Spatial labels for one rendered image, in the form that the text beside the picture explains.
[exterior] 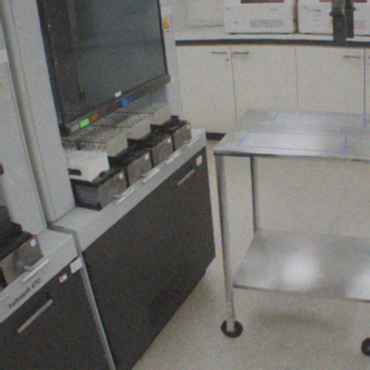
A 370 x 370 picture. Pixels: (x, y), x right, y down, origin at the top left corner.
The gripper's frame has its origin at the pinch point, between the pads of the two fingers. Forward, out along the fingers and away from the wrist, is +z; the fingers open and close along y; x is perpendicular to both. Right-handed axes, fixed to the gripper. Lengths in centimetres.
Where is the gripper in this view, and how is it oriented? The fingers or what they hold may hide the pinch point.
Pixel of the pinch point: (344, 37)
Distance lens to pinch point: 110.2
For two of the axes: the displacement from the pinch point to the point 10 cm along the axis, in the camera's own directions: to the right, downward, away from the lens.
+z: 1.0, 9.0, 4.3
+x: -8.9, -1.1, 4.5
